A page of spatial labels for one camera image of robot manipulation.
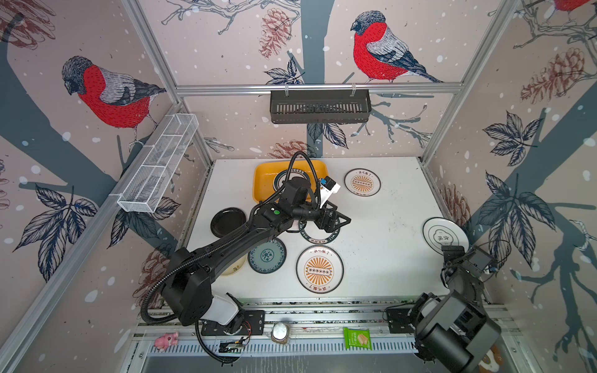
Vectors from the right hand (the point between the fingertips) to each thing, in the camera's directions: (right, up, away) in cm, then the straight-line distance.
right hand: (452, 256), depth 84 cm
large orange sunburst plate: (-49, -5, +2) cm, 49 cm away
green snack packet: (-38, -20, -14) cm, 46 cm away
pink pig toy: (-97, -21, -15) cm, 100 cm away
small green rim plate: (-52, +6, +8) cm, 53 cm away
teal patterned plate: (-69, -2, +4) cm, 69 cm away
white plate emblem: (+4, +6, +11) cm, 13 cm away
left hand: (-43, +17, -13) cm, 48 cm away
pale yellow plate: (-81, -5, +2) cm, 81 cm away
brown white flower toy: (-1, -24, -19) cm, 30 cm away
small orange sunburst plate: (-26, +27, +28) cm, 46 cm away
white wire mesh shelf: (-105, +34, -6) cm, 111 cm away
